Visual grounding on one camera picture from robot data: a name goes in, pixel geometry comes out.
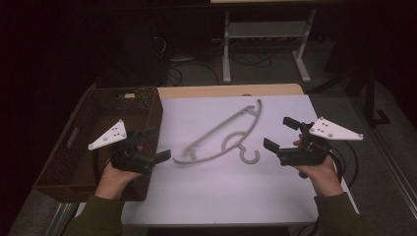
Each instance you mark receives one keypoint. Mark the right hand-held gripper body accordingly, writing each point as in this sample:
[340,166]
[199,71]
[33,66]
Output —
[308,154]

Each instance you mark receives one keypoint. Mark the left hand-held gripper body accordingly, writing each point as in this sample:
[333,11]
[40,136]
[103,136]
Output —
[131,157]

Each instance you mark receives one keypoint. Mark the grey plastic clothes hanger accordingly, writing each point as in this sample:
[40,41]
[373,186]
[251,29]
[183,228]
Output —
[229,124]

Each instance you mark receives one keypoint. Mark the brown woven basket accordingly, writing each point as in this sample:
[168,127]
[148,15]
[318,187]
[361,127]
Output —
[75,157]

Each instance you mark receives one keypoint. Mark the person's right hand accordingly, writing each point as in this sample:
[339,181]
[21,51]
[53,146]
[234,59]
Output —
[323,178]

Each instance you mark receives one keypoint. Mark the person's left hand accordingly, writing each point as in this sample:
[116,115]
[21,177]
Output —
[113,183]

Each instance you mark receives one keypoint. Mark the white table mat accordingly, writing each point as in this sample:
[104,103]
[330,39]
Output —
[213,193]

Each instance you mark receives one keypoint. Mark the white power strip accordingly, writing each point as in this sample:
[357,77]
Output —
[182,59]

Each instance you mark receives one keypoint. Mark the black metal stand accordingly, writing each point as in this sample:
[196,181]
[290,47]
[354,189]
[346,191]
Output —
[370,95]

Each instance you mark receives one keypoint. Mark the metal floor rail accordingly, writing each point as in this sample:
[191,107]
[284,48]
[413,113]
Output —
[390,164]

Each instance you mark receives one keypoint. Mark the white metal desk frame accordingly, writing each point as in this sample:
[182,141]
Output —
[267,29]

